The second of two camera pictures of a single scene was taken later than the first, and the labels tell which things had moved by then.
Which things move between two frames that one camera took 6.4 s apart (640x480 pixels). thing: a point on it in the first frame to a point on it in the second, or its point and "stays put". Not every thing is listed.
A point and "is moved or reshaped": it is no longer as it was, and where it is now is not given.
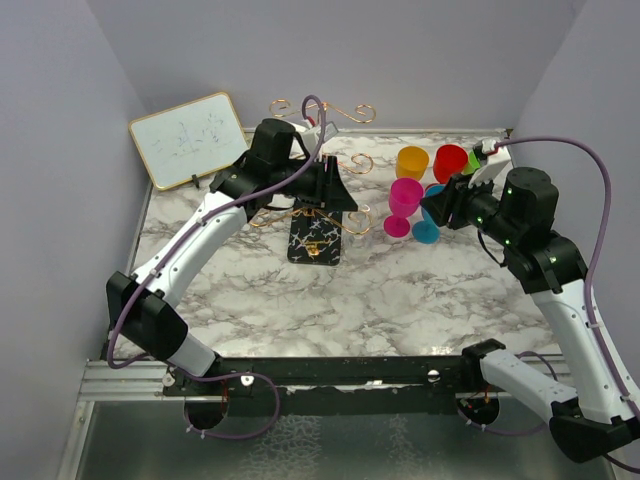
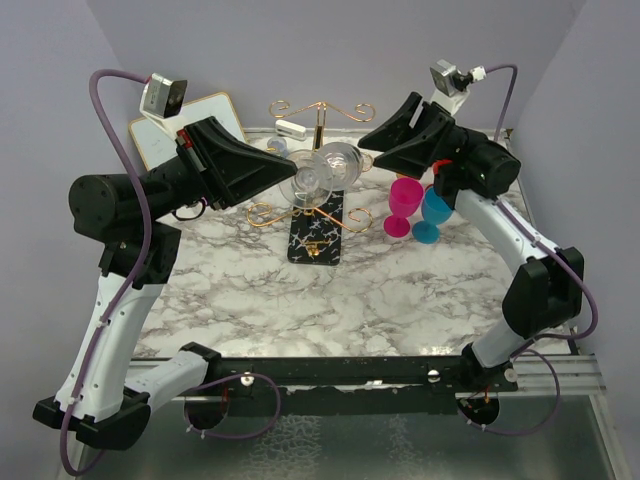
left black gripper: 330,193 to 232,168
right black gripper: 447,208 to 415,156
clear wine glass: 359,244 is moved or reshaped
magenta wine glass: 405,195 stays put
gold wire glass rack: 315,234 stays put
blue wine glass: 427,230 stays put
